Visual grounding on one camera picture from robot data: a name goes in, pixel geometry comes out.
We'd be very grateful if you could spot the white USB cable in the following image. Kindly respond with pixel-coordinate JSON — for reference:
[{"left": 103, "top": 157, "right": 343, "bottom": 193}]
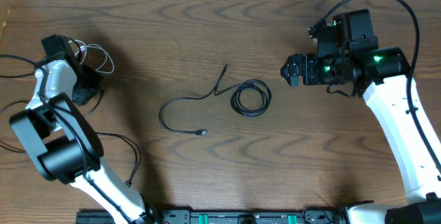
[{"left": 67, "top": 39, "right": 116, "bottom": 75}]

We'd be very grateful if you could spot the black USB cable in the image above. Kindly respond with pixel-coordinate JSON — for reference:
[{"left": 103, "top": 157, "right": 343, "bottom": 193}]
[{"left": 157, "top": 63, "right": 273, "bottom": 136}]

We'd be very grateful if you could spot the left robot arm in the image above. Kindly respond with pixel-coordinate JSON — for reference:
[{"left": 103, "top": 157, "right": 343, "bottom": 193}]
[{"left": 9, "top": 34, "right": 163, "bottom": 223}]

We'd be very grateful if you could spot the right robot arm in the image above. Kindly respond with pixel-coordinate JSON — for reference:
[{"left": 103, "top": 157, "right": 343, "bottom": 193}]
[{"left": 280, "top": 9, "right": 440, "bottom": 223}]

